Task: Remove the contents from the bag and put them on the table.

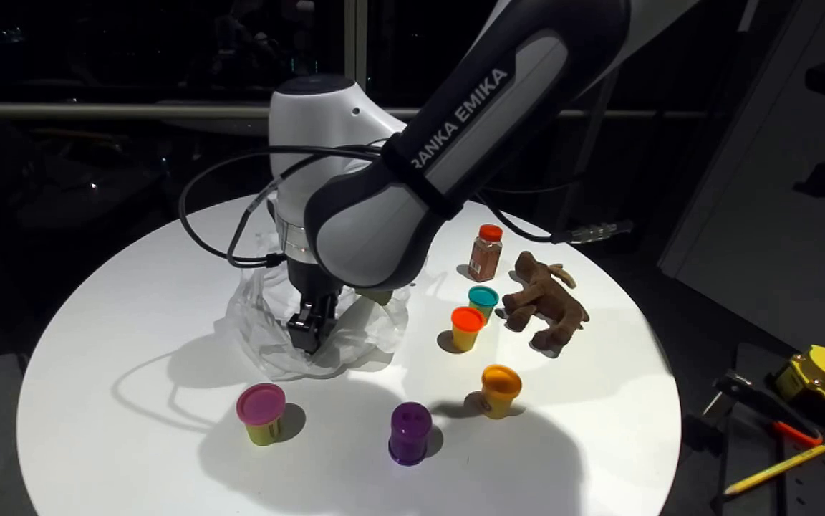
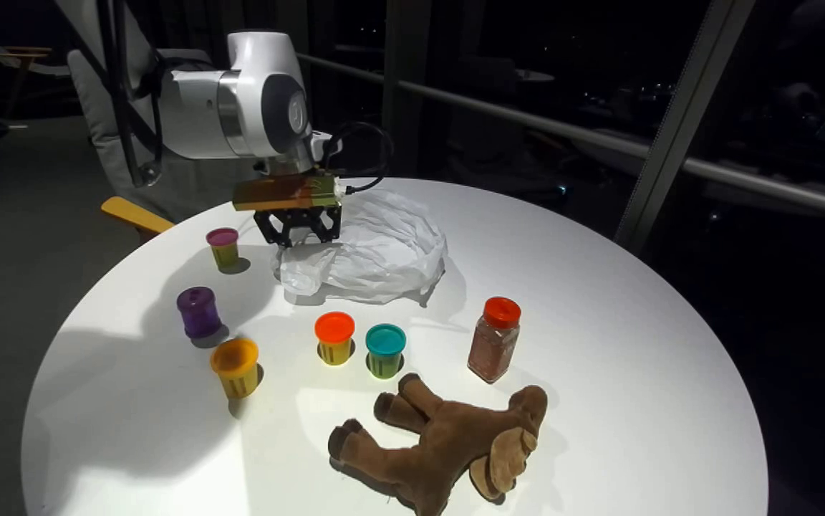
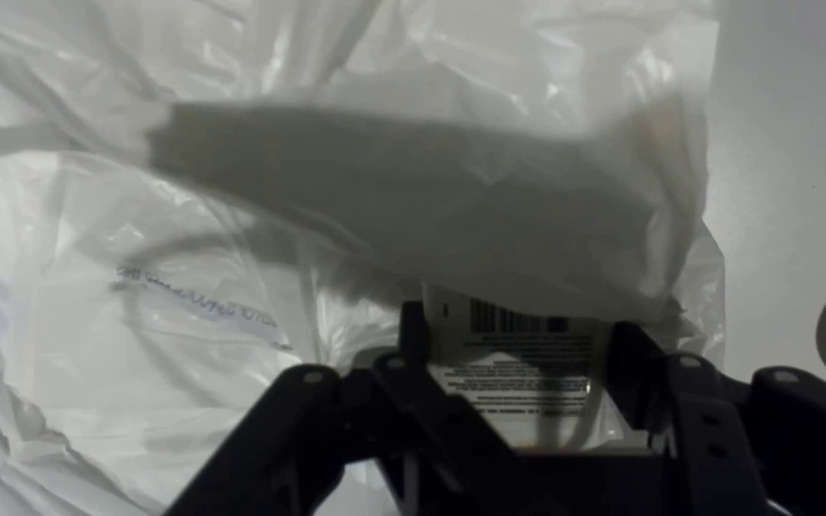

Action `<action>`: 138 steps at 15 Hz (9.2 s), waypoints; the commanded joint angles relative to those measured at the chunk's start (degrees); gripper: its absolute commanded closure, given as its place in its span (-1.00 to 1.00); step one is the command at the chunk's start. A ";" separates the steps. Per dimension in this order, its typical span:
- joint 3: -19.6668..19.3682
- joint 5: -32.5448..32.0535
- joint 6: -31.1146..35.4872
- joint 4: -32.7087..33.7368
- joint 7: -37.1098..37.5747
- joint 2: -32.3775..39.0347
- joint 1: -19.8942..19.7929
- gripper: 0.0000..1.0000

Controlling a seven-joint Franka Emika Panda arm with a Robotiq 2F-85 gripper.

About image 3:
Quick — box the white plastic bag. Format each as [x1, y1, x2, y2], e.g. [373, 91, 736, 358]
[0, 0, 728, 516]

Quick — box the white barcode label packet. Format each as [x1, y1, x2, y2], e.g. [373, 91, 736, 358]
[425, 284, 627, 454]

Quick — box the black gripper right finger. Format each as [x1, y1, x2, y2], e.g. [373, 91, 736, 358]
[604, 320, 826, 516]

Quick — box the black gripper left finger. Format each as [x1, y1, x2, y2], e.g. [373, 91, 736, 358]
[160, 297, 530, 516]

